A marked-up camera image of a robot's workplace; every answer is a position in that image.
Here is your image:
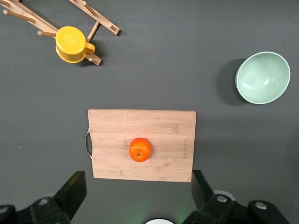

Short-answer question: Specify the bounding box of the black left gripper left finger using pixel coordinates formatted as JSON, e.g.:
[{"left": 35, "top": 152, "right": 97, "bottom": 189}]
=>
[{"left": 29, "top": 171, "right": 87, "bottom": 224}]

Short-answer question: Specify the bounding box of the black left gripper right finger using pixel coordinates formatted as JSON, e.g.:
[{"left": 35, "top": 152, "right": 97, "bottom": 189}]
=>
[{"left": 184, "top": 169, "right": 234, "bottom": 224}]

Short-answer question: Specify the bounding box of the orange fruit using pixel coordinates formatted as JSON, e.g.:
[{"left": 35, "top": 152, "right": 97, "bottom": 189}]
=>
[{"left": 128, "top": 137, "right": 152, "bottom": 162}]

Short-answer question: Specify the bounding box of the wooden cutting board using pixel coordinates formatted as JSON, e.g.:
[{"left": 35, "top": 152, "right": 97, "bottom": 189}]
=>
[{"left": 85, "top": 108, "right": 197, "bottom": 183}]

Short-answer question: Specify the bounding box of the light green bowl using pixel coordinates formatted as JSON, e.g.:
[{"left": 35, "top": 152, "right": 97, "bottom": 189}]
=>
[{"left": 235, "top": 51, "right": 291, "bottom": 105}]

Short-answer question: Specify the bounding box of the yellow mug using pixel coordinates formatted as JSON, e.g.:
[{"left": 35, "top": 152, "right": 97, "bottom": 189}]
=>
[{"left": 55, "top": 26, "right": 96, "bottom": 64}]

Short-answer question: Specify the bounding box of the wooden peg drying rack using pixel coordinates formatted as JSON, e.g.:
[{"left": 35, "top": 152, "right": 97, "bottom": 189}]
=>
[{"left": 0, "top": 0, "right": 121, "bottom": 66}]

